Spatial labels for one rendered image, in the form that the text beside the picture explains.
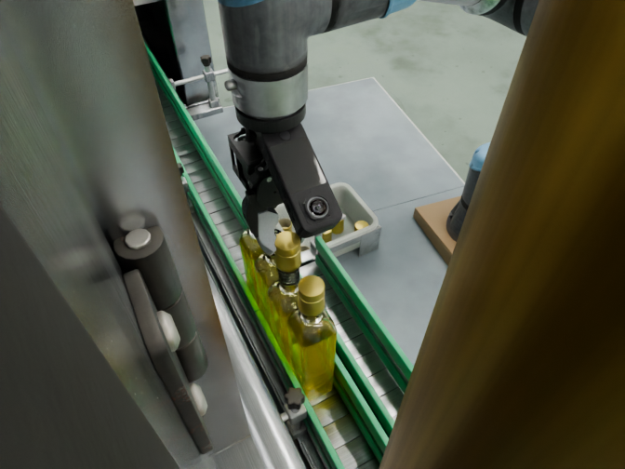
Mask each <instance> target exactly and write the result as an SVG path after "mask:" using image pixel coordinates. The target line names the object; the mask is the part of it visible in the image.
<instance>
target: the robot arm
mask: <svg viewBox="0 0 625 469"><path fill-rule="evenodd" d="M416 1H417V0H218V4H219V16H220V23H221V30H222V35H223V42H224V48H225V55H226V61H227V66H228V72H229V76H230V80H226V81H225V82H224V86H225V88H226V89H227V90H228V91H231V92H232V98H233V104H234V107H235V113H236V118H237V120H238V122H239V123H240V124H241V125H242V126H243V127H241V130H240V131H238V132H235V133H233V134H229V135H227V136H228V142H229V147H230V153H231V159H232V164H233V171H234V173H235V174H236V176H237V177H238V179H239V180H240V181H241V183H243V185H244V187H245V188H246V191H245V193H246V196H245V198H244V199H243V201H242V211H243V215H244V217H245V220H246V222H247V224H248V226H249V228H250V229H251V231H252V233H253V235H254V236H255V238H256V240H257V242H258V243H259V246H260V247H261V249H262V250H263V251H264V252H266V253H267V254H268V255H270V256H271V255H273V254H274V252H275V251H276V250H277V248H276V246H275V244H274V242H275V240H276V235H275V233H274V228H275V226H276V224H277V223H278V219H279V215H278V213H277V212H276V210H275V208H276V207H277V206H278V205H280V204H283V203H284V205H285V207H286V211H287V213H288V215H289V218H290V220H291V221H292V224H293V226H294V228H295V231H296V234H297V235H298V236H299V238H300V243H303V241H304V240H305V238H308V237H311V236H314V235H319V234H320V233H323V232H326V231H328V230H331V229H333V228H334V227H335V226H336V225H337V224H338V223H339V221H340V220H341V218H342V211H341V209H340V207H339V204H338V201H337V199H336V197H335V196H334V194H333V192H332V189H331V187H330V185H329V183H328V181H327V178H326V175H325V173H324V171H323V169H322V167H321V165H320V163H319V161H318V159H317V156H316V154H315V152H314V150H313V147H312V145H311V143H310V141H309V139H308V137H307V134H306V132H305V130H304V128H303V126H302V124H301V121H302V120H303V119H304V117H305V114H306V101H307V99H308V58H307V53H308V44H307V39H308V37H310V36H313V35H317V34H323V33H327V32H330V31H334V30H337V29H340V28H344V27H347V26H351V25H354V24H357V23H360V22H364V21H367V20H373V19H376V18H380V19H384V18H386V17H387V16H388V15H389V14H392V13H394V12H397V11H399V10H402V9H405V8H408V7H410V6H412V5H413V4H414V3H415V2H416ZM418 1H426V2H434V3H442V4H450V5H458V6H459V7H460V8H461V9H462V10H463V11H465V12H466V13H468V14H472V15H479V16H483V17H486V18H488V19H491V20H493V21H495V22H497V23H499V24H502V25H504V26H506V27H508V28H509V29H511V30H513V31H515V32H517V33H519V34H522V35H524V36H527V34H528V31H529V28H530V26H531V23H532V20H533V18H534V15H535V12H536V9H537V6H538V3H539V0H418ZM244 134H245V136H242V137H239V136H241V135H244ZM238 137H239V138H238ZM235 138H237V141H235ZM489 145H490V142H488V143H485V144H483V145H481V146H479V147H478V148H477V149H476V150H475V152H474V154H473V157H472V161H471V162H470V164H469V171H468V175H467V178H466V181H465V184H464V188H463V192H462V195H461V199H460V200H459V201H458V203H457V204H456V205H455V206H454V207H453V209H452V210H451V211H450V213H449V215H448V217H447V221H446V229H447V232H448V234H449V235H450V236H451V238H452V239H453V240H454V241H456V242H457V240H458V237H459V232H460V229H461V226H462V224H463V222H464V219H465V216H466V213H467V210H468V207H469V204H470V202H471V199H472V194H473V192H474V189H475V186H476V183H477V181H478V178H479V175H480V172H481V169H482V166H483V163H484V161H485V157H486V154H487V151H488V148H489ZM233 153H235V158H236V164H237V165H236V164H235V161H234V154H233Z"/></svg>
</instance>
